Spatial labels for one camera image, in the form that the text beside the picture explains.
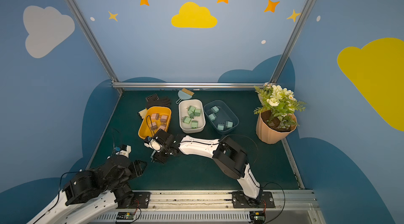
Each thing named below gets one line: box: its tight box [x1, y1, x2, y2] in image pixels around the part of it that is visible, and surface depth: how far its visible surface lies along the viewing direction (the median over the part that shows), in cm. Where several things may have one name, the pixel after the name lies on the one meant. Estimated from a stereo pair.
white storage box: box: [178, 98, 206, 134], surface depth 106 cm
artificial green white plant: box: [253, 82, 307, 130], surface depth 79 cm
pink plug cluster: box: [150, 121, 158, 131], surface depth 101 cm
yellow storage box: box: [137, 106, 173, 140], surface depth 105 cm
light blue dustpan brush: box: [175, 88, 195, 105], surface depth 122 cm
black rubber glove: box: [145, 93, 172, 109], surface depth 117 cm
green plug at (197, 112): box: [194, 108, 201, 118], surface depth 109 cm
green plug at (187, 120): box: [182, 116, 192, 125], surface depth 105 cm
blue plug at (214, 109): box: [209, 105, 220, 114], surface depth 110 cm
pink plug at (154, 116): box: [150, 113, 160, 121], surface depth 106 cm
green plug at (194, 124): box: [190, 119, 199, 129], surface depth 103 cm
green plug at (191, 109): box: [186, 105, 196, 115], surface depth 110 cm
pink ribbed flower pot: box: [255, 109, 298, 145], surface depth 86 cm
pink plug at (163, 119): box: [160, 115, 168, 124], surface depth 106 cm
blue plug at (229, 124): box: [225, 120, 234, 129], surface depth 103 cm
